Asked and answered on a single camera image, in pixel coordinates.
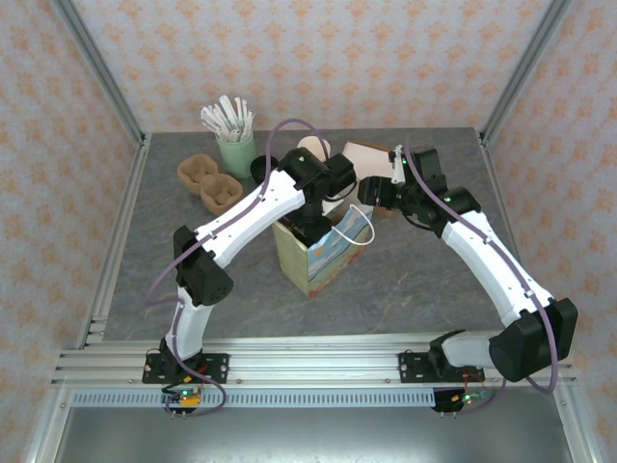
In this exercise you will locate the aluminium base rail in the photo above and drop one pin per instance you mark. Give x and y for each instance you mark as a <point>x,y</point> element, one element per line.
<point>313,366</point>

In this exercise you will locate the small circuit board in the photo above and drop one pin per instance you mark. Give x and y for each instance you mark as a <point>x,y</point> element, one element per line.
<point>185,398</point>
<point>465,399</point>

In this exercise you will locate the black cup lid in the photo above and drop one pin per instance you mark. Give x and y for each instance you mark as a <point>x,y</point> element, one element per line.
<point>258,169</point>

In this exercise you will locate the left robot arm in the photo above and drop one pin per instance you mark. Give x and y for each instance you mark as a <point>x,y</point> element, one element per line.
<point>250,207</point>

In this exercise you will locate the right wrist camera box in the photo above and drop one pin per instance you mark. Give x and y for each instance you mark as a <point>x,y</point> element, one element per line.
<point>397,166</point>

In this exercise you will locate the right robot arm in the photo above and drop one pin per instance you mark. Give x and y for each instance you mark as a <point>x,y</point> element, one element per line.
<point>496,270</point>

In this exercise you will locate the aluminium frame post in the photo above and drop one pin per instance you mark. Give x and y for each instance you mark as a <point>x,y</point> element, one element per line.
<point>530,58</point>
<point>573,429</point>
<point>96,62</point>
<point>45,429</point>

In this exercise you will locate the white napkin stack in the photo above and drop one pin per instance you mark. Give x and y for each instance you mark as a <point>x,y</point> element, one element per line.
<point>368,159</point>

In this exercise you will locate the white wrapped straw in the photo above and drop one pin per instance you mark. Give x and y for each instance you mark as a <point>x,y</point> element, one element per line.
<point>217,116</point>
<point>248,123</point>
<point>226,106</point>
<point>209,120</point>
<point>239,108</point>

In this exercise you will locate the green paper gift bag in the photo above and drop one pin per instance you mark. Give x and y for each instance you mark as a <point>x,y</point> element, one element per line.
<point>291,260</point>

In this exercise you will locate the green straw holder cup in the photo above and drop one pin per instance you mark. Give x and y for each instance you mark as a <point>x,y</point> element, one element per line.
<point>236,156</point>

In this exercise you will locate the brown pulp cup carrier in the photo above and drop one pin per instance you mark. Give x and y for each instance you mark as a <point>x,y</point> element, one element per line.
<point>212,188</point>

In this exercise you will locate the grey metal sheet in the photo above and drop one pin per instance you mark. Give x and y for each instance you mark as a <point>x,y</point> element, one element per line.
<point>308,434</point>

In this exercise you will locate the brown cardboard napkin box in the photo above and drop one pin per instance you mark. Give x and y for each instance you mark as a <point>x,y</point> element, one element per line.
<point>385,212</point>

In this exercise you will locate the paper cup stack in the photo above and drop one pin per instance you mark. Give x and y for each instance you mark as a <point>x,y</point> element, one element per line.
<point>311,144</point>

